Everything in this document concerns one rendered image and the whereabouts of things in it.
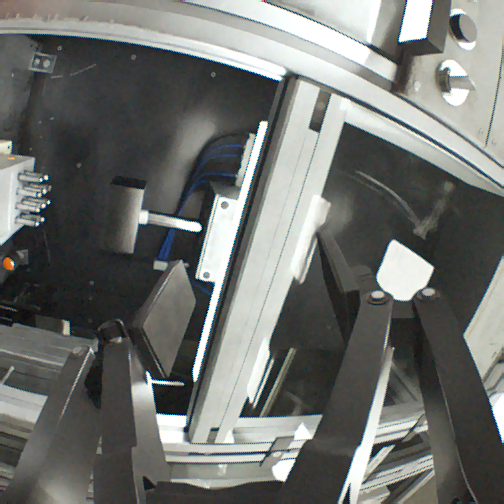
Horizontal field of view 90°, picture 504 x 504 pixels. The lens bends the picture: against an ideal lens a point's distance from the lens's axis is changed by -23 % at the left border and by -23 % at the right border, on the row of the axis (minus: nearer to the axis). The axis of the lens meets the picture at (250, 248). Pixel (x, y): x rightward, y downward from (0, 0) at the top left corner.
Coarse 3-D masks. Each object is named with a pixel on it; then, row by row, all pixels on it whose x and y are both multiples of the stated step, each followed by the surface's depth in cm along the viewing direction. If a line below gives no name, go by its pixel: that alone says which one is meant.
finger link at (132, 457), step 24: (120, 336) 13; (120, 360) 11; (120, 384) 10; (144, 384) 12; (120, 408) 9; (144, 408) 10; (120, 432) 8; (144, 432) 8; (96, 456) 6; (120, 456) 6; (144, 456) 7; (96, 480) 6; (120, 480) 6; (144, 480) 6; (168, 480) 8
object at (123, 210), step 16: (112, 192) 37; (128, 192) 37; (144, 192) 41; (112, 208) 37; (128, 208) 38; (112, 224) 38; (128, 224) 39; (160, 224) 42; (176, 224) 42; (192, 224) 43; (112, 240) 39; (128, 240) 39
